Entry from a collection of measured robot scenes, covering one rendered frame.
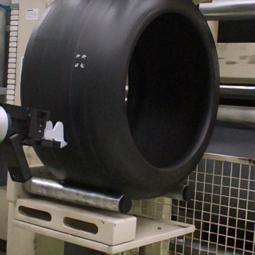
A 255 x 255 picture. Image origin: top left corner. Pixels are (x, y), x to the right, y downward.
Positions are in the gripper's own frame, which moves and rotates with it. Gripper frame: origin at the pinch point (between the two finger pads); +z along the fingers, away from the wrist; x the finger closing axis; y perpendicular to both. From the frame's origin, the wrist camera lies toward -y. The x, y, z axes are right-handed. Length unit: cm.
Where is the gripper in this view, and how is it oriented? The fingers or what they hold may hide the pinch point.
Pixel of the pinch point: (61, 145)
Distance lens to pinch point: 135.1
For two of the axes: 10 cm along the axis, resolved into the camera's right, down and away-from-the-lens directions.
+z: 6.0, 1.2, 7.9
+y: 1.4, -9.9, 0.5
